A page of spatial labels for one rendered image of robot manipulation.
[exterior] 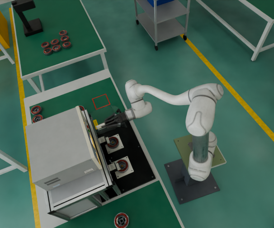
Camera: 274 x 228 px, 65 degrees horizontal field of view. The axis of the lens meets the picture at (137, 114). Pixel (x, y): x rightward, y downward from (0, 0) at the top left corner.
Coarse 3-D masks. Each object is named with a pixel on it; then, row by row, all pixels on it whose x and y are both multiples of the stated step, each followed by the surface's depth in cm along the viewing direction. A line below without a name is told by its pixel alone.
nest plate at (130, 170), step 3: (126, 159) 186; (129, 162) 184; (129, 165) 183; (120, 168) 182; (123, 168) 182; (129, 168) 181; (117, 171) 181; (126, 171) 180; (129, 171) 180; (132, 171) 179; (117, 174) 179; (120, 174) 179; (123, 174) 179; (126, 174) 179; (117, 177) 178
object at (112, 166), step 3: (114, 162) 176; (108, 165) 175; (111, 165) 175; (114, 165) 175; (117, 165) 179; (111, 168) 173; (114, 168) 173; (117, 168) 177; (111, 171) 173; (114, 171) 175
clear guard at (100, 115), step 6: (102, 108) 183; (108, 108) 183; (114, 108) 185; (90, 114) 181; (96, 114) 180; (102, 114) 180; (108, 114) 179; (102, 120) 176; (120, 126) 173; (126, 126) 178; (96, 132) 171; (102, 132) 170
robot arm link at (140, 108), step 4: (140, 100) 159; (132, 104) 160; (136, 104) 159; (140, 104) 159; (144, 104) 160; (148, 104) 161; (132, 108) 161; (136, 108) 159; (140, 108) 159; (144, 108) 160; (148, 108) 160; (136, 112) 159; (140, 112) 159; (144, 112) 160; (148, 112) 162; (136, 116) 160; (140, 116) 161
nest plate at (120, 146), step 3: (114, 135) 200; (117, 135) 200; (114, 141) 197; (120, 141) 196; (111, 144) 195; (120, 144) 194; (108, 147) 194; (117, 147) 193; (120, 147) 193; (123, 147) 193; (108, 150) 192; (111, 150) 192; (114, 150) 192; (117, 150) 193; (108, 153) 191
